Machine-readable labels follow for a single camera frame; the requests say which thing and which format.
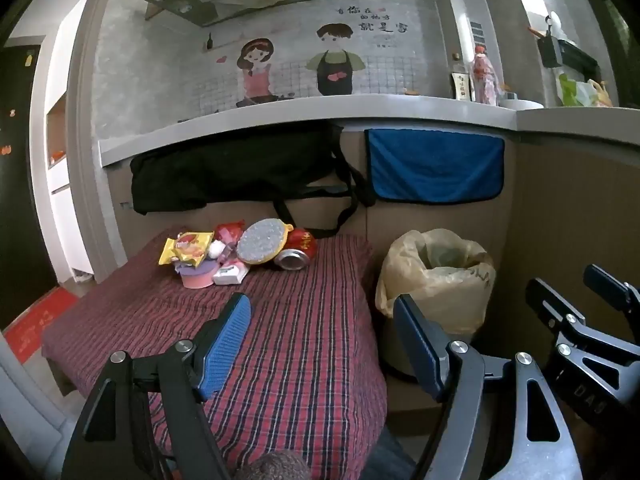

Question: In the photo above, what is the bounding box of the brown knitted cloth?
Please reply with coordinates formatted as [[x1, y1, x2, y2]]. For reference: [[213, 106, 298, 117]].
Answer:
[[235, 450, 313, 480]]

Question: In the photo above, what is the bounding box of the round yellow scrub brush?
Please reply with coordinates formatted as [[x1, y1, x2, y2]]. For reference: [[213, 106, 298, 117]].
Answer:
[[236, 218, 295, 264]]

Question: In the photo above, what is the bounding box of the red drink can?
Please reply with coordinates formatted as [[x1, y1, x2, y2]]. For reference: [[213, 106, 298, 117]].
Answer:
[[274, 228, 318, 271]]

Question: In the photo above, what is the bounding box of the pink round container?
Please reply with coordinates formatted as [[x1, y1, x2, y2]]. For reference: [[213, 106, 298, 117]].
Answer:
[[179, 259, 221, 289]]

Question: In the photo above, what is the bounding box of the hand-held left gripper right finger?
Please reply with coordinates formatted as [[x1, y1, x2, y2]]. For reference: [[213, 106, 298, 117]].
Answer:
[[392, 294, 583, 480]]

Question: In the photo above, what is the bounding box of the red plastic bag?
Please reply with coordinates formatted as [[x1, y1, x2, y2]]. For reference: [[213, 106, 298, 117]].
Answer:
[[214, 220, 246, 246]]

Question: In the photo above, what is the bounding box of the white cabinet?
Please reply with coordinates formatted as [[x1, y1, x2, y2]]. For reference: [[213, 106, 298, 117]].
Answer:
[[45, 0, 91, 281]]

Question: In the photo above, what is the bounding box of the red floor mat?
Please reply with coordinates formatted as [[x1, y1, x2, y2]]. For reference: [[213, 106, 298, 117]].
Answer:
[[2, 287, 80, 361]]

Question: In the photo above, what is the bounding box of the black door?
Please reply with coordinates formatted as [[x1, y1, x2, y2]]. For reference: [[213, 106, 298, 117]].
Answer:
[[0, 45, 58, 331]]

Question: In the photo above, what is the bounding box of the small beige box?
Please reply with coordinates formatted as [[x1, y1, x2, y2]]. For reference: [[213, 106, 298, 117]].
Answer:
[[451, 72, 473, 102]]

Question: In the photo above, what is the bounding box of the grey countertop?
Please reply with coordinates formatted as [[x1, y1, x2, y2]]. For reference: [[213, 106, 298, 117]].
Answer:
[[98, 94, 640, 168]]

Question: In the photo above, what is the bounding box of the black bag with straps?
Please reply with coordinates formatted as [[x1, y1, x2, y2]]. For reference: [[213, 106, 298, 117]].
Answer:
[[130, 125, 377, 238]]

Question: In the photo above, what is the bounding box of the red plaid cloth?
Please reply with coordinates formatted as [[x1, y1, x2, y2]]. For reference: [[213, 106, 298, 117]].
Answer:
[[41, 232, 390, 480]]

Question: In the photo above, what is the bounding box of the clear bottle red label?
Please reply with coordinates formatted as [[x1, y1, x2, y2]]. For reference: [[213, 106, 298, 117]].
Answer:
[[470, 45, 503, 107]]

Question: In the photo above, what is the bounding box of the brown cabinet front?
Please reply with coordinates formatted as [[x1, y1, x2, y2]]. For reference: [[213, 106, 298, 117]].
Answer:
[[105, 125, 640, 411]]

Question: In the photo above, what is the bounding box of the black hanging rack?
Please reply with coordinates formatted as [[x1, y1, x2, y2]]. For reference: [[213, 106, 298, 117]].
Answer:
[[537, 35, 601, 81]]

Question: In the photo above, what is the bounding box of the green plastic bag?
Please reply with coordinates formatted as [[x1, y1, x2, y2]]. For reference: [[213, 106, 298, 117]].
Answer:
[[557, 74, 591, 107]]

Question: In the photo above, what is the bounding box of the person's leg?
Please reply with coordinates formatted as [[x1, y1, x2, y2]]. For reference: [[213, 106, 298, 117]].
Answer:
[[360, 430, 416, 480]]

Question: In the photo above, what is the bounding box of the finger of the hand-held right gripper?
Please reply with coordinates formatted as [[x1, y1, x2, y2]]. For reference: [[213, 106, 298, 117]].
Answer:
[[582, 263, 640, 311], [525, 277, 640, 362]]

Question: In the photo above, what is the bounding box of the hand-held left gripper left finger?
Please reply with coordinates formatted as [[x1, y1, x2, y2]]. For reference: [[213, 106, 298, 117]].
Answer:
[[62, 292, 252, 480]]

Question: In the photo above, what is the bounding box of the white wall appliance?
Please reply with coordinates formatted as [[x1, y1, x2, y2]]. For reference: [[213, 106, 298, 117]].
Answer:
[[435, 0, 493, 96]]

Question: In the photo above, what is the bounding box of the blue towel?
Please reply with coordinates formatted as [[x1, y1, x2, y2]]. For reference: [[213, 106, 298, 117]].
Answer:
[[364, 128, 506, 204]]

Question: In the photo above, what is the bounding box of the yellow plastic bag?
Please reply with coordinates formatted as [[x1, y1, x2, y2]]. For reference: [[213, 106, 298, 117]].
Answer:
[[587, 79, 613, 107]]

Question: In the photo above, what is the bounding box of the cartoon wall sticker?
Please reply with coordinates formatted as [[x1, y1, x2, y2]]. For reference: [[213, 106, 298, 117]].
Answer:
[[190, 0, 426, 116]]

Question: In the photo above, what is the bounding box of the yellow snack packet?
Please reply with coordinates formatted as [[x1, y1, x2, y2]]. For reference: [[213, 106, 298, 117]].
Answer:
[[158, 231, 217, 268]]

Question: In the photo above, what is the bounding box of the small white box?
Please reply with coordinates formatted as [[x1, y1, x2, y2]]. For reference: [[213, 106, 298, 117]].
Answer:
[[212, 262, 250, 286]]

